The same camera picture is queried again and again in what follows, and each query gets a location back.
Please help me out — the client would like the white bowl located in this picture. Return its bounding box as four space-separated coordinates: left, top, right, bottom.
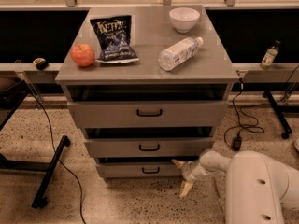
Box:
169 7 200 33

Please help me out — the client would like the clear plastic water bottle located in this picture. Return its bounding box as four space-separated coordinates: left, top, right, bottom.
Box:
158 37 204 71

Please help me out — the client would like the red apple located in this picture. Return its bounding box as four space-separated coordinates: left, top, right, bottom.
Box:
70 43 95 67

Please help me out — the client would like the grey top drawer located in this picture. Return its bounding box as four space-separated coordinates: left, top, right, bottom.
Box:
68 101 228 128

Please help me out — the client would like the black kettle chips bag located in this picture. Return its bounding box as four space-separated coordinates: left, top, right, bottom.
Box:
90 15 139 63

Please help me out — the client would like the grey middle drawer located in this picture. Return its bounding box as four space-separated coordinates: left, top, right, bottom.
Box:
84 137 213 158

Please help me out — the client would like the black stand left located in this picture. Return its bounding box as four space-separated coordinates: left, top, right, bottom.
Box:
0 77 70 208

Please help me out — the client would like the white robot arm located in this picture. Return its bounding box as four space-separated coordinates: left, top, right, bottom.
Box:
174 149 299 224

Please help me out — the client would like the black stand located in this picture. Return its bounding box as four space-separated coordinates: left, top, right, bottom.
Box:
263 91 299 139
0 77 70 208

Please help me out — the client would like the white red sneaker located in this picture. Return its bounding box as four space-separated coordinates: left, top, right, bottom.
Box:
293 139 299 152

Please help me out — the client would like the black floor cable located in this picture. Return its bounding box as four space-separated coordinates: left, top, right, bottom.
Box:
30 91 88 224

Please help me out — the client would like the grey drawer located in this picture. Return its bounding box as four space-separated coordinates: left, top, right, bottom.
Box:
84 137 213 158
96 161 181 178
68 101 228 128

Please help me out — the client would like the black power adapter with cable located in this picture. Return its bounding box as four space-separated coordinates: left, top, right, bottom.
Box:
223 77 265 152

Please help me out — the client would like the black stand right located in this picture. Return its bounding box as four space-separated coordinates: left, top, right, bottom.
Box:
263 91 299 139

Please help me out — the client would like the grey bottom drawer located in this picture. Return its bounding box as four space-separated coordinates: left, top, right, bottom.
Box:
96 161 181 178

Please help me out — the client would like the grey drawer cabinet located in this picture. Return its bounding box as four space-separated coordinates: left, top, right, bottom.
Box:
56 7 238 165

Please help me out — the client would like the small black yellow device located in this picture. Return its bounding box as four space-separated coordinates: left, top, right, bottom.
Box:
33 58 49 70

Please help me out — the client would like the small glass oil bottle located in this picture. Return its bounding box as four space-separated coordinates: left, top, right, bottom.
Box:
260 40 280 70

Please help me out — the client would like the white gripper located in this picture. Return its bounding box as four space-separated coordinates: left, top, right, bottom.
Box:
171 159 206 198

